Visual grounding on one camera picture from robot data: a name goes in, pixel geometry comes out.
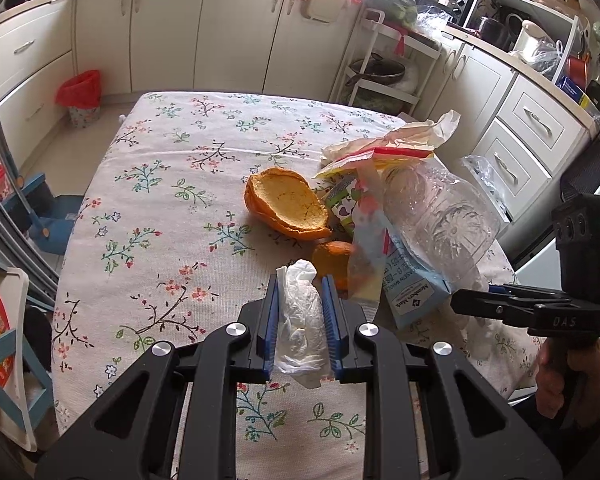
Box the clear crumpled plastic bag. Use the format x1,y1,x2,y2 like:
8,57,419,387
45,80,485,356
461,154,512,223

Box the black toaster oven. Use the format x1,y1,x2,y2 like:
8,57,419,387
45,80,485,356
420,0,476,28

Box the folding chair with red cushion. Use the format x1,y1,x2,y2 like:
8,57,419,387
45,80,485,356
0,264,56,453

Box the black wok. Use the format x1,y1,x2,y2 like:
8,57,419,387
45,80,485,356
345,55,407,88

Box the white rack cart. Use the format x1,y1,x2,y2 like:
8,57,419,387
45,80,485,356
330,7,443,116

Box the clear zip bag red strip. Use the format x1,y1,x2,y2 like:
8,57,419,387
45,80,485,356
347,147,436,311

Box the green drink carton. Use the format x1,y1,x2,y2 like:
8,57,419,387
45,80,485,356
325,170,366,238

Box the white drawer cabinet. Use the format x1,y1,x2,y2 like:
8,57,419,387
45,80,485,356
0,0,78,171
430,30,600,221

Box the small orange peel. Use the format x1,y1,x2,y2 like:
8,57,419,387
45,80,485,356
311,241,356,291

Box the large orange peel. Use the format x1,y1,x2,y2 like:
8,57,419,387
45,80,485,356
244,167,333,241

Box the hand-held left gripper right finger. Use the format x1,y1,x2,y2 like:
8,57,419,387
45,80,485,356
321,275,565,480

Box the translucent white bag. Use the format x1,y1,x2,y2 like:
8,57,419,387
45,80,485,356
397,62,423,96

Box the white cabinet run with doors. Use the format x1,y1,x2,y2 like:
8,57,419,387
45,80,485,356
72,0,366,101

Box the green vegetables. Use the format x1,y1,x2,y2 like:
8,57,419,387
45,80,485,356
362,0,421,28

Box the person's right forearm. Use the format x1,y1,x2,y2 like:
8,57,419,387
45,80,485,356
510,395,600,466

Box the person's right hand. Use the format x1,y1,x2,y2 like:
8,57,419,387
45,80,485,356
535,337,600,429

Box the shiny clear plastic bag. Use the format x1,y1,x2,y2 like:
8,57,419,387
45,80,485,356
417,5,451,36

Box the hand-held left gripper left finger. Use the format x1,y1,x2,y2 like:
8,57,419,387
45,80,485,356
34,272,281,480

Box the white counter shelf unit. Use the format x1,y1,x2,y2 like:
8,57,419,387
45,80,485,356
462,0,593,78

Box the white plastic bag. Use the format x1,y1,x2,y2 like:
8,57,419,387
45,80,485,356
275,259,333,390

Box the blue white carton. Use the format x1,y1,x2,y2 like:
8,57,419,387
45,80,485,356
380,230,453,331

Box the red-lined trash bin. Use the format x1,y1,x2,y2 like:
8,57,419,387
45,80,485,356
56,70,102,128

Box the blue box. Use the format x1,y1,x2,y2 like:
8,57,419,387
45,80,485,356
555,75,591,108

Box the clear plastic bottle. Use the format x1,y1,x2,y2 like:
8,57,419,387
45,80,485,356
380,162,511,291

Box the yellow wrapper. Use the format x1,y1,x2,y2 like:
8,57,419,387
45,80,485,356
314,155,381,182

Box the zip bag with red seal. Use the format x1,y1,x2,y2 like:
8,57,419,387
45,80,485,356
320,110,462,168

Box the leafy greens bundle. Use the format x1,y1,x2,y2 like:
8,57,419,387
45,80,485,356
352,87,416,113

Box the black cooking pot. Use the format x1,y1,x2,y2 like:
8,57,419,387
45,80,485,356
477,15,513,51

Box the white kettle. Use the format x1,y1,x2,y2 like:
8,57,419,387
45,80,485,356
510,20,556,58

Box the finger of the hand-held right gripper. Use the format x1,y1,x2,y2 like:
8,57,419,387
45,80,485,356
450,289,537,322
489,284,572,307

